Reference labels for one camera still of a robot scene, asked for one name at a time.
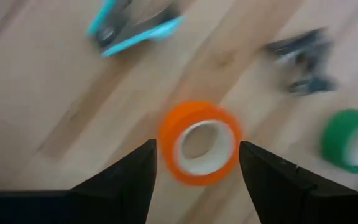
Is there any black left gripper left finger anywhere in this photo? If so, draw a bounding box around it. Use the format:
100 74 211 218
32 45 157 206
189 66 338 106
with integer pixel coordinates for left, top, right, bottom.
0 139 158 224

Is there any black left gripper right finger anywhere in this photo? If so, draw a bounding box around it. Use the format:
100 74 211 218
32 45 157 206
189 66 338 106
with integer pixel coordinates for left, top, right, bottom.
239 140 358 224

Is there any orange tape roll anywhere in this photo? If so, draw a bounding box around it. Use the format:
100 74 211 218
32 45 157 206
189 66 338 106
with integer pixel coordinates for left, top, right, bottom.
158 100 244 187

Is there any green tape roll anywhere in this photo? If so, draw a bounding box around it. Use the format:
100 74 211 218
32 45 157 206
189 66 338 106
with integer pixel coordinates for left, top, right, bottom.
319 108 358 174

